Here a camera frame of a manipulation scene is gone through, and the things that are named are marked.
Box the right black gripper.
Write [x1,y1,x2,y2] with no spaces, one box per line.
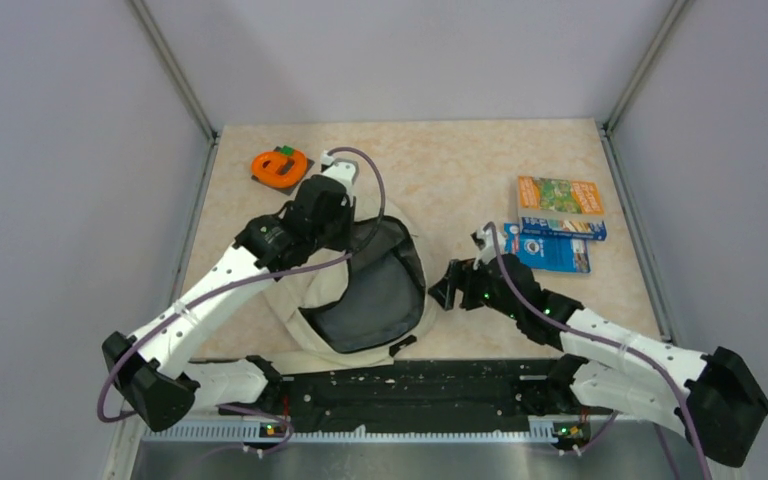
[429,253,522,320]

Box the blue illustrated cover book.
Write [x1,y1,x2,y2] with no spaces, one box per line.
[520,217,607,241]

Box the orange green book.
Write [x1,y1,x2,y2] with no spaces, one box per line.
[516,176,605,219]

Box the cream canvas backpack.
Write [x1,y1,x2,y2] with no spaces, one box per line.
[264,195,443,375]

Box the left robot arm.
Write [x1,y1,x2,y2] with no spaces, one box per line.
[102,170,357,432]

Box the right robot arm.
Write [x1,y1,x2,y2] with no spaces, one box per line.
[428,254,768,468]

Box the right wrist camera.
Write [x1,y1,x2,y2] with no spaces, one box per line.
[471,228,505,270]

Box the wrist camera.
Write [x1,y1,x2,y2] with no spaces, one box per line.
[471,228,505,270]
[319,151,359,202]

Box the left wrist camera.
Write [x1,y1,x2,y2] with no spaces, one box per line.
[319,151,359,202]

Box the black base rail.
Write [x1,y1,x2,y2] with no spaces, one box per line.
[218,356,624,435]

